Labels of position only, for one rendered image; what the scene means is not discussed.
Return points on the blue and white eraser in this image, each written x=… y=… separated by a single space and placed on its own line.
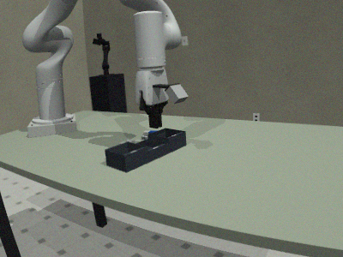
x=146 y=132

